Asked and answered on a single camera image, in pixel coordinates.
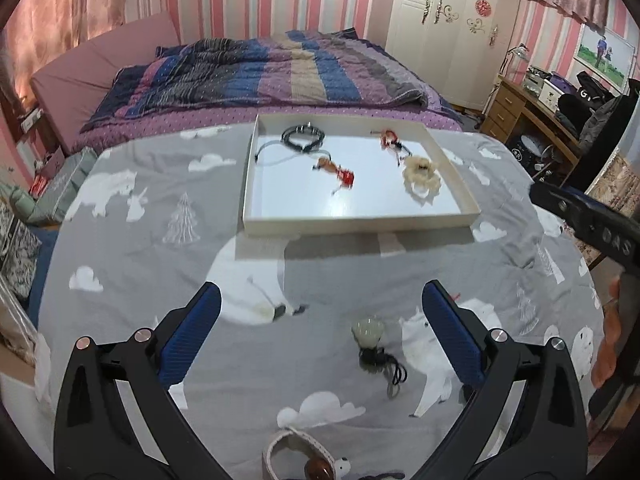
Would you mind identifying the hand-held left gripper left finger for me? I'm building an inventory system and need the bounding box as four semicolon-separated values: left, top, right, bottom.
53;281;223;480

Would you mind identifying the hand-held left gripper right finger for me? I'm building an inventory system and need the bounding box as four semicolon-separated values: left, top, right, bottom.
415;280;588;480

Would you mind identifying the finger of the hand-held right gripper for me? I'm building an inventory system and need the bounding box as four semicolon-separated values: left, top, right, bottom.
529;180;591;236

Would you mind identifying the jade pendant with black cord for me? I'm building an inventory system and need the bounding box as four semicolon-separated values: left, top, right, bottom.
351;317;409;400

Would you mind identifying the cream scrunchie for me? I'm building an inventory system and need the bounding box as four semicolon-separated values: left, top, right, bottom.
402;155;444;197

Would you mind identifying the shallow white box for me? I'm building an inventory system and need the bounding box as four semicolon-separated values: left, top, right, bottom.
242;113;481;237

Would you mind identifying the red cord bracelet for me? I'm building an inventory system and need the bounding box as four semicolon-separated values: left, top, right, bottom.
371;128;414;162

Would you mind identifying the amber pendant with red knot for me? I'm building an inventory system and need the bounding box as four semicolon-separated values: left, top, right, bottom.
312;156;357;195

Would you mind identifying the black cord bracelet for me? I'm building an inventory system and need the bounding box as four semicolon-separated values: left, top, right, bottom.
254;122;332;162

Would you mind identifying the person's right hand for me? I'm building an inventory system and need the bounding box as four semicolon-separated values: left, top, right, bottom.
591;278;624;389

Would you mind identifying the floral fabric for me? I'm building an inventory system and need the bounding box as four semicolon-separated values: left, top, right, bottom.
584;152;640;263

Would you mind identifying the round black drum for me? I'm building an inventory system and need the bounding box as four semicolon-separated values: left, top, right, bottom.
509;135;552;172

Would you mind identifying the grey printed blanket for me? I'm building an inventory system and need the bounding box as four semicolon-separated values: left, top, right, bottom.
27;125;606;480

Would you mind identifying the black bag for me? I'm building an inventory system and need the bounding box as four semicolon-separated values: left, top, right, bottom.
555;71;632;150

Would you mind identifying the wooden desk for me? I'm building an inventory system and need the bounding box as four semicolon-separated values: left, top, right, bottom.
482;75;601;182

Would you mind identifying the white box on desk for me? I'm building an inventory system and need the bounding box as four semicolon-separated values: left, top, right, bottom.
537;77;567;112

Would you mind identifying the framed couple photo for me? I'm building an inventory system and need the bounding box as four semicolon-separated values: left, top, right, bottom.
574;24;637;94

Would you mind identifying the desk lamp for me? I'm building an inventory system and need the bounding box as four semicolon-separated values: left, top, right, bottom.
499;42;532;82

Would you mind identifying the white wardrobe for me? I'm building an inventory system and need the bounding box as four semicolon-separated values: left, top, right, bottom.
385;0;522;112

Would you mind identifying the black and white patterned cushion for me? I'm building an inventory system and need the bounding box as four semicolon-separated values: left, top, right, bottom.
0;205;42;302

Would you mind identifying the grey green box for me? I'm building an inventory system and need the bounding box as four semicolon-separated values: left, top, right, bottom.
36;147;99;224

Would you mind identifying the pale green bottle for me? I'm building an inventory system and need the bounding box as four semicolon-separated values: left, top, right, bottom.
0;182;37;217

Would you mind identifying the striped quilt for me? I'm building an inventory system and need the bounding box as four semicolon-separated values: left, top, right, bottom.
80;30;467;137

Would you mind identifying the pink mattress pad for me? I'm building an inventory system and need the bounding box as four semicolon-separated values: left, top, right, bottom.
30;10;182;157

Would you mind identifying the white leather bracelet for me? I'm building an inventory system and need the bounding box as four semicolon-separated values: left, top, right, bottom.
263;426;337;480

